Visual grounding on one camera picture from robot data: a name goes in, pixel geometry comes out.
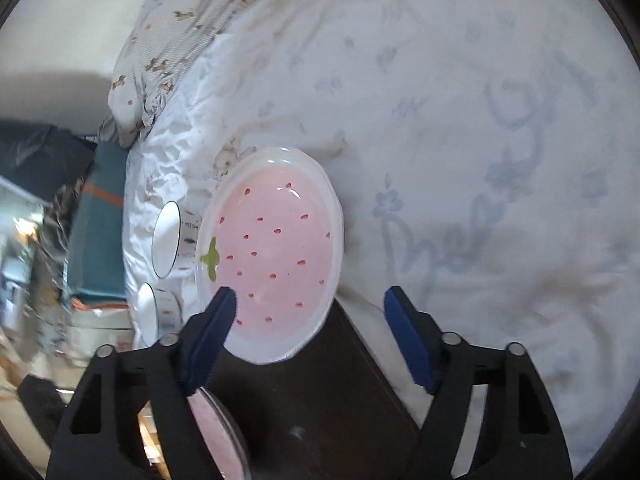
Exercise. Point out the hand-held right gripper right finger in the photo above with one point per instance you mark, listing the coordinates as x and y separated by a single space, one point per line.
407 335

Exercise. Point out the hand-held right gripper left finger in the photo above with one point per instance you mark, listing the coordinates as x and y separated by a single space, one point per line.
215 331

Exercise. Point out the white patterned bowl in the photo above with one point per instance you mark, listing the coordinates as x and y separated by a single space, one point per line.
167 240
150 310

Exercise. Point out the pink strawberry plate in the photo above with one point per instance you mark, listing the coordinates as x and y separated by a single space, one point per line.
216 435
280 260

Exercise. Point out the dark brown board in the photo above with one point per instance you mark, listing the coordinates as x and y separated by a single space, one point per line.
310 410

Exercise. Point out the white printed bed sheet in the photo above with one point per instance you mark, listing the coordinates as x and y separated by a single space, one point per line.
450 160

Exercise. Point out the dark cloth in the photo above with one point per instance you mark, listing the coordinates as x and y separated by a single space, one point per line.
35 155

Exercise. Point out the patterned grey quilt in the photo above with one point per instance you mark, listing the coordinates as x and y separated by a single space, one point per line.
170 35

